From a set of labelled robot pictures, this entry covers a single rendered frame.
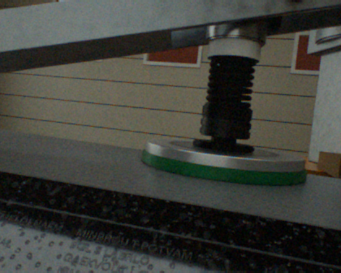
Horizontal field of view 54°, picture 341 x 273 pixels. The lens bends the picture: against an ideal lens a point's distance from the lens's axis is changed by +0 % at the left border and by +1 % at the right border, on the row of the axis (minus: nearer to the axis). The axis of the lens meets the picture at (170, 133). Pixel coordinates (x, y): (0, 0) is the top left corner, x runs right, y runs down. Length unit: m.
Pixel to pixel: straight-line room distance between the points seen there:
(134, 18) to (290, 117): 6.08
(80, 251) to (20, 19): 0.29
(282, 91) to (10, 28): 6.13
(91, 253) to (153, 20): 0.27
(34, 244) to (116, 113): 6.84
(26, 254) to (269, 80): 6.29
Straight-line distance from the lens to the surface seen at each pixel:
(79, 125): 7.50
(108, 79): 7.23
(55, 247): 0.27
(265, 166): 0.37
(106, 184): 0.29
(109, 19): 0.42
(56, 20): 0.43
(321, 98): 1.24
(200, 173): 0.36
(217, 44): 0.45
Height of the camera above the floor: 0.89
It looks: 3 degrees down
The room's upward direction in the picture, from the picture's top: 6 degrees clockwise
